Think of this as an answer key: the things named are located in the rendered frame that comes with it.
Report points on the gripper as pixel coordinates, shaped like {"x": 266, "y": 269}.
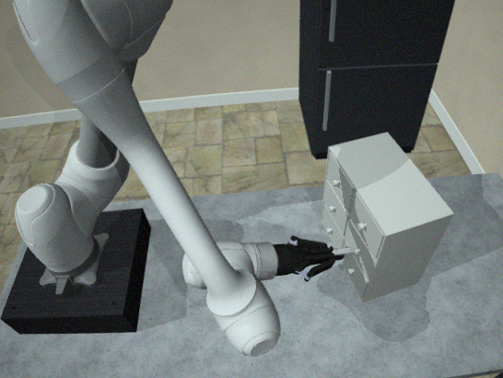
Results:
{"x": 324, "y": 257}

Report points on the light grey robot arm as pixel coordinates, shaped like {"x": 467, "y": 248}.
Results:
{"x": 87, "y": 48}

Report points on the small grey chest of drawers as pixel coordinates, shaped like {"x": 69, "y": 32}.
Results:
{"x": 409, "y": 211}

